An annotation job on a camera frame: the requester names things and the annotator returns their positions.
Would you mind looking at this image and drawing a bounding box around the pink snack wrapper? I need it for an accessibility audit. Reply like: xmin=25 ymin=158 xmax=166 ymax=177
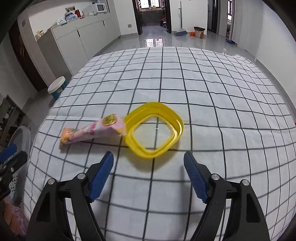
xmin=60 ymin=113 xmax=126 ymax=146

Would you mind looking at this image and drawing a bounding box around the yellow plastic lid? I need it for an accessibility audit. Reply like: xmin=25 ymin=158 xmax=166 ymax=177
xmin=124 ymin=102 xmax=184 ymax=159

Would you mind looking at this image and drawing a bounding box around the small trash bin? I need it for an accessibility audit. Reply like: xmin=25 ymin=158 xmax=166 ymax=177
xmin=194 ymin=27 xmax=205 ymax=39

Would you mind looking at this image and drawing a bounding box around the grey perforated laundry basket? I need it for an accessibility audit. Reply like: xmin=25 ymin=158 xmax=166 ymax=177
xmin=3 ymin=126 xmax=31 ymax=206

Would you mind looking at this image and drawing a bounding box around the grey shoe rack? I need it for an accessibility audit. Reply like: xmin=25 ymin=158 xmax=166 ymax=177
xmin=1 ymin=95 xmax=26 ymax=148

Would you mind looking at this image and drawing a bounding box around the white teal child stool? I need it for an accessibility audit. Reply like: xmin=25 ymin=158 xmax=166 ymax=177
xmin=48 ymin=76 xmax=67 ymax=100

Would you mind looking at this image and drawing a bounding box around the dark wooden door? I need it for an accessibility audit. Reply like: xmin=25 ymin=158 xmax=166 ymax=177
xmin=9 ymin=20 xmax=47 ymax=91

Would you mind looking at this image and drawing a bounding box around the black white checkered tablecloth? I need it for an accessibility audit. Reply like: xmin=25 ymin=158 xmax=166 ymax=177
xmin=23 ymin=47 xmax=295 ymax=240

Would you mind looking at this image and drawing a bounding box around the grey sideboard cabinet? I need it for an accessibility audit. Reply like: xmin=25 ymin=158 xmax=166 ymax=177
xmin=37 ymin=13 xmax=120 ymax=80

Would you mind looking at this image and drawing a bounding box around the white microwave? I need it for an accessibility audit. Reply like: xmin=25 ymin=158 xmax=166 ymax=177
xmin=83 ymin=3 xmax=107 ymax=15

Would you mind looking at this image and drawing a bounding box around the broom with blue dustpan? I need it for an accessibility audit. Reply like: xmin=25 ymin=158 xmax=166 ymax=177
xmin=174 ymin=1 xmax=188 ymax=37

